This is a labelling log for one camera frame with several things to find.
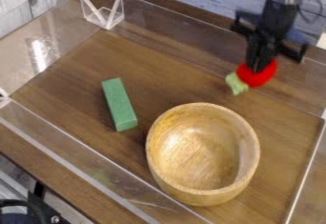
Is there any green rectangular block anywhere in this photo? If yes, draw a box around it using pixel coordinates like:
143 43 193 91
102 78 138 132

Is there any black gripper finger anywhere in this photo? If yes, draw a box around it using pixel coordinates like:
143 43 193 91
246 35 263 71
258 41 278 71

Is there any black clamp with cable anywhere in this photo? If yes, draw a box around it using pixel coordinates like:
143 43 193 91
0 185 71 224

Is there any clear acrylic corner bracket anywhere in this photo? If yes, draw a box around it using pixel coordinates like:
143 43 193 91
80 0 124 30

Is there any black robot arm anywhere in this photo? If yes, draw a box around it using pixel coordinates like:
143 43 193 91
231 0 321 73

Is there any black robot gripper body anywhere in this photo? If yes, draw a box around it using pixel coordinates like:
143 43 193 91
231 0 309 63

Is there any wooden bowl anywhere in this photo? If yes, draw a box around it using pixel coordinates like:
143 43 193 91
146 103 261 206

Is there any red plush strawberry toy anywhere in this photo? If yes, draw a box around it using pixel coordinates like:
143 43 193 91
226 59 278 96

